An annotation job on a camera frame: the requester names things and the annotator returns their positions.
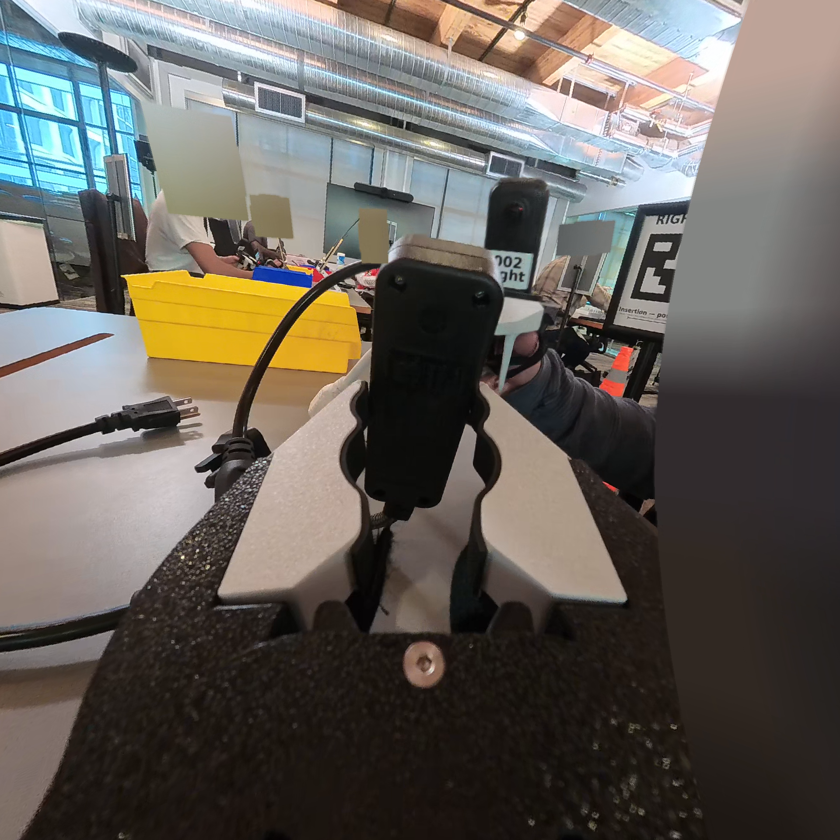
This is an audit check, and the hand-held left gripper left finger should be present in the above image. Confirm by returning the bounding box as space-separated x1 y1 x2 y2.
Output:
217 382 368 630

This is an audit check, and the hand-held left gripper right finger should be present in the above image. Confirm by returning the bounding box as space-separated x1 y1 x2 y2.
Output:
471 382 629 630

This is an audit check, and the thick black power cable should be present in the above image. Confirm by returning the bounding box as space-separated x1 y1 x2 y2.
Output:
193 261 383 492

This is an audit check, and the black power adapter block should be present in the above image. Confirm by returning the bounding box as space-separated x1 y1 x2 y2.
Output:
364 235 505 521

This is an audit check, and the person's right forearm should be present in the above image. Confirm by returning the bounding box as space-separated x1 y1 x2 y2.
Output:
505 348 657 501

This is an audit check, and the person's right hand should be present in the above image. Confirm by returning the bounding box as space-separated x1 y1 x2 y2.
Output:
508 330 551 395

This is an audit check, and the white marker sign board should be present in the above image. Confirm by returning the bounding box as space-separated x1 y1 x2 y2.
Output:
602 200 695 339

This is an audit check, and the orange traffic cone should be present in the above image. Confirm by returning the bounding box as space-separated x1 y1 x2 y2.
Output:
600 346 636 399

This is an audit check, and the computer monitor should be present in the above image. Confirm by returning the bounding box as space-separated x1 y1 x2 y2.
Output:
325 182 437 263

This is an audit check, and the yellow plastic bin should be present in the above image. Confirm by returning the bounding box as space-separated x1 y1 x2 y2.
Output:
123 269 363 375

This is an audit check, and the blue plastic bin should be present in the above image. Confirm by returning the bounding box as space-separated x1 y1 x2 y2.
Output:
252 264 315 290

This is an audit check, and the dark chair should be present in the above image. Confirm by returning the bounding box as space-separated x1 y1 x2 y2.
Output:
77 189 151 316

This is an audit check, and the white cabinet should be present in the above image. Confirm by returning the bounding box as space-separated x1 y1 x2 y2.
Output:
0 217 61 308

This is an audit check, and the black floor lamp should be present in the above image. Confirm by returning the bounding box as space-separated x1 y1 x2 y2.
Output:
58 31 139 198

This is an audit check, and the large window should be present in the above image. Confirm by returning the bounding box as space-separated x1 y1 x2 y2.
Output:
0 39 144 204

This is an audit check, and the white power cable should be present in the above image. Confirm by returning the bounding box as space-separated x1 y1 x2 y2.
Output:
307 357 374 422

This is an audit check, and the silver ventilation duct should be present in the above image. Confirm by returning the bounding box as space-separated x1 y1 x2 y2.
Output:
222 79 588 201
73 0 647 188

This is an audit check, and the short black power cable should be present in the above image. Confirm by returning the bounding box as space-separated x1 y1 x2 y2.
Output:
0 395 201 655

